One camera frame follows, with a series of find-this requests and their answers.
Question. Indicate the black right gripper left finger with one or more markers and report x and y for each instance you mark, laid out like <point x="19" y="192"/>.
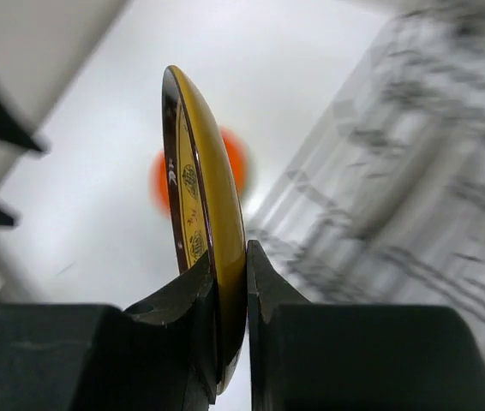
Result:
<point x="158" y="354"/>

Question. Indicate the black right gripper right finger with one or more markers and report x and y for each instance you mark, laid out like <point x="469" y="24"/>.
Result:
<point x="311" y="356"/>

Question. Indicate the brown patterned plate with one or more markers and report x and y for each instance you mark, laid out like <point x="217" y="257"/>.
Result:
<point x="205" y="211"/>

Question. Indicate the orange plate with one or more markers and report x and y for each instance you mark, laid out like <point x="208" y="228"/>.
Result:
<point x="238" y="157"/>

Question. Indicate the grey wire dish rack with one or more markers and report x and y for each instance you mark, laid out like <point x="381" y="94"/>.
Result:
<point x="384" y="202"/>

